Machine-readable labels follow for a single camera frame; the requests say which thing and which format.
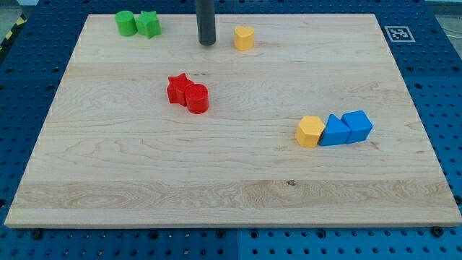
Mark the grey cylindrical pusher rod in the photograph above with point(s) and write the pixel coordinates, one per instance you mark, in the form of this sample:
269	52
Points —
205	18

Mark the yellow heart block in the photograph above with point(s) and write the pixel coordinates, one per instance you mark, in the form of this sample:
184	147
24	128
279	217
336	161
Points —
244	37

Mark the green star block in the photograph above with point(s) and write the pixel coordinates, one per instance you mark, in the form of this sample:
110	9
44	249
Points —
148	24

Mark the green cylinder block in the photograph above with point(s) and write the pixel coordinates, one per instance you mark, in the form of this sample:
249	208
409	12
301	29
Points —
126	23

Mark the red star block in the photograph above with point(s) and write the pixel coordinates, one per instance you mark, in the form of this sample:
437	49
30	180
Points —
177	87

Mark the red cylinder block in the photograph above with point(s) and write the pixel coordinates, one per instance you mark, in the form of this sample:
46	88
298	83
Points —
197	98

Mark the light wooden board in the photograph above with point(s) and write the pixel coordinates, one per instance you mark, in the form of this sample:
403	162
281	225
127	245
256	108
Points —
115	153

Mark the yellow hexagon block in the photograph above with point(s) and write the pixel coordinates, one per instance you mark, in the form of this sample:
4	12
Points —
309	131

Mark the blue triangle block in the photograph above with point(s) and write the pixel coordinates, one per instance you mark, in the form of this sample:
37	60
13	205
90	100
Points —
336	132

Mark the blue cube block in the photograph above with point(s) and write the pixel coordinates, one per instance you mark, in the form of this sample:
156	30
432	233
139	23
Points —
359	124

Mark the white fiducial marker tag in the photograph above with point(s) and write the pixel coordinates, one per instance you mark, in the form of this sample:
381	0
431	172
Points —
399	34

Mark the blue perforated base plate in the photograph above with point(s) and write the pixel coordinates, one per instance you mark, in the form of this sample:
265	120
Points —
37	48

